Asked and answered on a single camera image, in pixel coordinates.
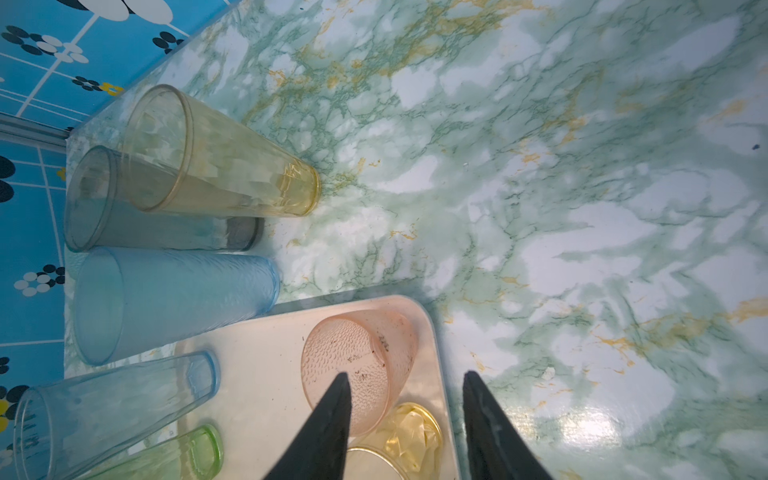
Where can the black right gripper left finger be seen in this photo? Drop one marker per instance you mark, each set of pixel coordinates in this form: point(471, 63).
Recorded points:
point(319, 449)

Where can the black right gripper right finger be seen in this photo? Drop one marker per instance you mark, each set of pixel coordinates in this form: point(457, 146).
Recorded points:
point(495, 448)

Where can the short yellow cup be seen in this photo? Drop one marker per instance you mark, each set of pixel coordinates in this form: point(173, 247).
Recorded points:
point(407, 444)

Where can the short pink dimpled cup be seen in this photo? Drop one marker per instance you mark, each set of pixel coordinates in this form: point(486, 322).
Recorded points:
point(375, 348)

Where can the green tall glass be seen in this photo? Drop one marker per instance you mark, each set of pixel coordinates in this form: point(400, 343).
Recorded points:
point(195, 455)

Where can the blue clear tall glass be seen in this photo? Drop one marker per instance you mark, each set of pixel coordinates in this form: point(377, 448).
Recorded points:
point(64, 429)

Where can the yellow tall glass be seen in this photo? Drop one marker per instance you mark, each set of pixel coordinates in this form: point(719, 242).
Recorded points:
point(182, 156)

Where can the pink rectangular tray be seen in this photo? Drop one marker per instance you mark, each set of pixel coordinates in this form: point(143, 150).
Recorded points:
point(260, 405)

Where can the blue tall dimpled cup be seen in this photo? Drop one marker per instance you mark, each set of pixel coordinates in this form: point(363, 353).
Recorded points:
point(128, 301)

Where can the grey tall glass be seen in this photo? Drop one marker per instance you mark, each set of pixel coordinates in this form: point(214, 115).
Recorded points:
point(99, 213)

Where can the aluminium corner post left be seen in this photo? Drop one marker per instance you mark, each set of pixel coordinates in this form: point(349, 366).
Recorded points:
point(33, 134)

